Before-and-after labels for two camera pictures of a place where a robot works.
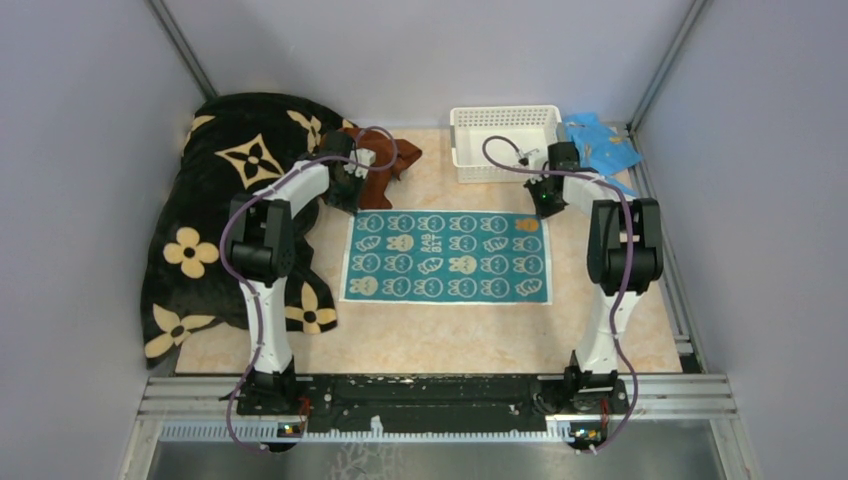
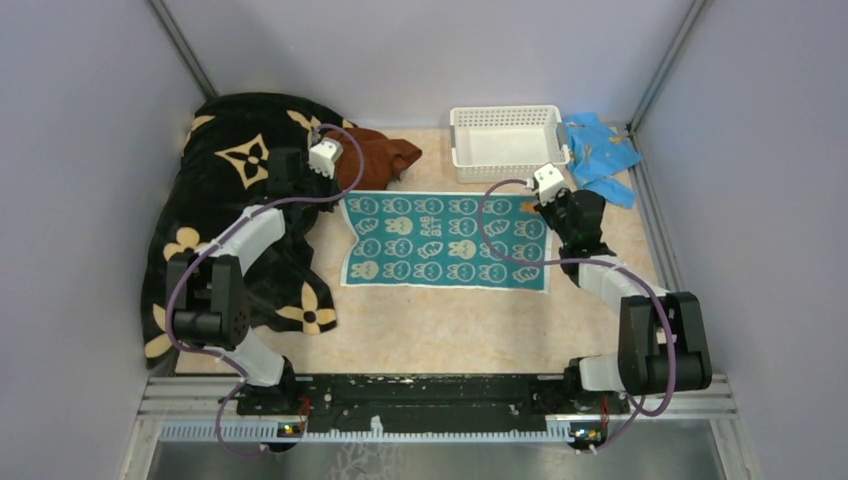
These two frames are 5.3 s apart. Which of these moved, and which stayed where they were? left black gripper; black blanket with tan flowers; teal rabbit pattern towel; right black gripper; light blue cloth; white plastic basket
Moved: right black gripper; teal rabbit pattern towel; left black gripper
Stayed: black blanket with tan flowers; light blue cloth; white plastic basket
